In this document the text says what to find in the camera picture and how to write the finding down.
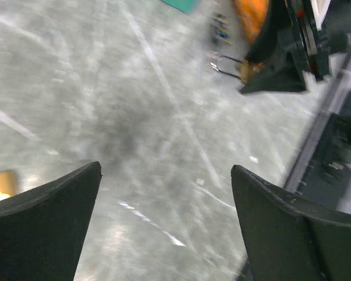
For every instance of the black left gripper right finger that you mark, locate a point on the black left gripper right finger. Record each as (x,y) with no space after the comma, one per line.
(288,237)

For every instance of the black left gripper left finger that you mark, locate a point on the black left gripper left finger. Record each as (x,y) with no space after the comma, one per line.
(42,230)

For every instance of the teal white small box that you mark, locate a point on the teal white small box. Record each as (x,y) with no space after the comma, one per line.
(186,6)

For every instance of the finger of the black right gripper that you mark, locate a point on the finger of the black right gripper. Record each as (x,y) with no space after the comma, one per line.
(274,68)
(276,19)

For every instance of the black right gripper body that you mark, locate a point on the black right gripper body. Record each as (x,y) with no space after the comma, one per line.
(320,30)

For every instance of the aluminium rail frame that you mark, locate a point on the aluminium rail frame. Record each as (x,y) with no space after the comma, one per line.
(332,104)

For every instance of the orange honey dijon chip bag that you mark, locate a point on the orange honey dijon chip bag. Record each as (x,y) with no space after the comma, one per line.
(252,14)

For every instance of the small brass padlock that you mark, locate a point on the small brass padlock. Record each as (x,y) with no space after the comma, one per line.
(246,69)

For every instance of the large brass padlock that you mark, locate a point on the large brass padlock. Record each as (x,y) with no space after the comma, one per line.
(8,184)

